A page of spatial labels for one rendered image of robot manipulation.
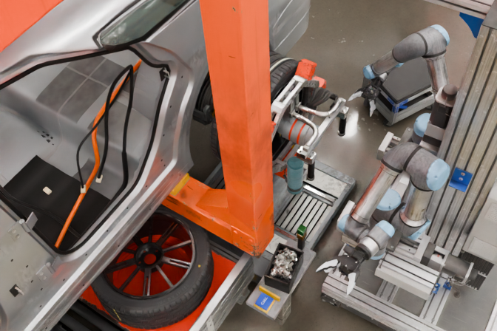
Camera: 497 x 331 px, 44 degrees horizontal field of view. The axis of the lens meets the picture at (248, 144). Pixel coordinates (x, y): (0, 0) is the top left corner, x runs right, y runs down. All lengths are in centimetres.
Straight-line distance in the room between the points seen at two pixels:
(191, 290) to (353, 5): 297
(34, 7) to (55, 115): 213
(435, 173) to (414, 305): 125
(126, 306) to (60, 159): 86
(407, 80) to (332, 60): 77
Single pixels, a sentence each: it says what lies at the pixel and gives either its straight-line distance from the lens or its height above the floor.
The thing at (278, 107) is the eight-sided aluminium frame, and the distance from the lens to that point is 302.
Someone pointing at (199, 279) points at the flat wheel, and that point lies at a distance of 324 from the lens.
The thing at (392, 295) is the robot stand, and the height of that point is 23.
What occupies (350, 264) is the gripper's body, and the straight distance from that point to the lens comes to 243.
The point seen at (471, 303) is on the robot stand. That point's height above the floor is 21.
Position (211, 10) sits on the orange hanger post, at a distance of 198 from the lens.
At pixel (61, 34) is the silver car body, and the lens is 236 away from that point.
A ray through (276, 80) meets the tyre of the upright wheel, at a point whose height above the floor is 118.
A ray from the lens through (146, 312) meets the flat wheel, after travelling 322.
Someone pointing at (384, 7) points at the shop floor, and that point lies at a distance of 531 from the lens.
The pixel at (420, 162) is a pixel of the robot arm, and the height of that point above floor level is 145.
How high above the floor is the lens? 342
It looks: 53 degrees down
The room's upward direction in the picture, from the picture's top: 4 degrees counter-clockwise
